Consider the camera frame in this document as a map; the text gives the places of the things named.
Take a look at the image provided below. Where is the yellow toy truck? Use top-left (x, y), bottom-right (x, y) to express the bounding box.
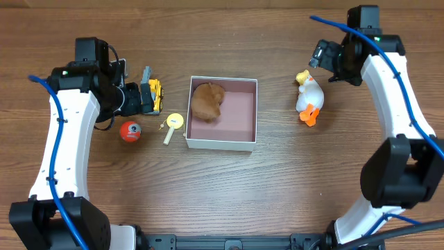
top-left (141, 66), bottom-right (164, 115)

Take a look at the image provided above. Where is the white duck plush toy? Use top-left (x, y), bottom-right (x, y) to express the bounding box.
top-left (296, 70), bottom-right (324, 126)

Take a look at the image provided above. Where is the brown plush toy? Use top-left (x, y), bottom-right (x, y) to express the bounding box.
top-left (191, 83), bottom-right (225, 123)

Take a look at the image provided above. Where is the white cardboard box pink inside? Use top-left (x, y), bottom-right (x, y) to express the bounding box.
top-left (185, 76), bottom-right (258, 151)

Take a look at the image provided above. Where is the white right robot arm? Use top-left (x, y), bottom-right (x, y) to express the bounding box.
top-left (309, 5), bottom-right (443, 249)

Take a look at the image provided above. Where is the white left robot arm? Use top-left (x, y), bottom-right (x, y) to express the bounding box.
top-left (9, 37), bottom-right (164, 250)

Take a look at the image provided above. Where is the wooden pellet drum toy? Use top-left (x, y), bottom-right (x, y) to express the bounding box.
top-left (159, 112), bottom-right (186, 145)

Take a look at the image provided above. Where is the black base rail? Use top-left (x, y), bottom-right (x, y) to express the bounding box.
top-left (138, 233), bottom-right (386, 250)

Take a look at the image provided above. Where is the black thick cable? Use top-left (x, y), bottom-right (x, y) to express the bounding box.
top-left (338, 219), bottom-right (444, 250)

